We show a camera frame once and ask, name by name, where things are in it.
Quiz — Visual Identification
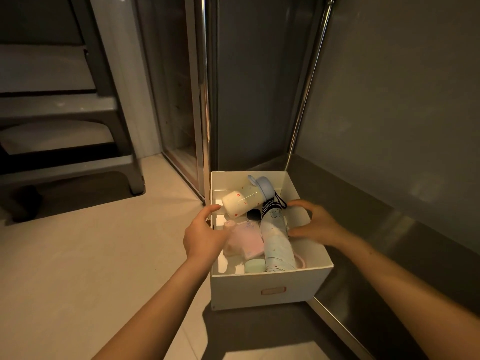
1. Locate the pink printed tissue packet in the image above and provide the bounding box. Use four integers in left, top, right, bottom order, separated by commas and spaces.
224, 222, 266, 261

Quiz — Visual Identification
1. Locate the person's left forearm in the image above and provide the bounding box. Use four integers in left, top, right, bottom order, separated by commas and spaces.
91, 254, 215, 360

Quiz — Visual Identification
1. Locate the tall steel refrigerator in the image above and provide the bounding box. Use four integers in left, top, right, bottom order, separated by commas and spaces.
133, 0, 211, 203

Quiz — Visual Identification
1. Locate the person's right forearm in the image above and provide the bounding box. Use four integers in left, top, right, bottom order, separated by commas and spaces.
339, 235, 480, 360

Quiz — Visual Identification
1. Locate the grey folding step stool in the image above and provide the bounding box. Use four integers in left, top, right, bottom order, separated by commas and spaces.
0, 0, 146, 224

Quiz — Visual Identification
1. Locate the white thermos bottle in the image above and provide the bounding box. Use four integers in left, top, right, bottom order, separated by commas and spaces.
221, 174, 277, 218

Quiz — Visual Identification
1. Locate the person's left hand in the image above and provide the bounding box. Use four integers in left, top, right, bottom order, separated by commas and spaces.
182, 204, 235, 265

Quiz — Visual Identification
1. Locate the small green earbuds case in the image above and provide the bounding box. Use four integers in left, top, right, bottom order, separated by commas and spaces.
244, 258, 267, 274

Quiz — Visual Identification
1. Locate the person's right hand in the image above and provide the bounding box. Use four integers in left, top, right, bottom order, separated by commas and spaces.
286, 199, 357, 249

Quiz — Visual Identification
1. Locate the pale blue folding umbrella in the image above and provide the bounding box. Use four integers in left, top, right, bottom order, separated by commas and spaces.
259, 190, 297, 274

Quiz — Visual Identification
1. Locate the white cardboard storage box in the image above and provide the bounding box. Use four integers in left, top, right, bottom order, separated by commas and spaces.
209, 171, 335, 311

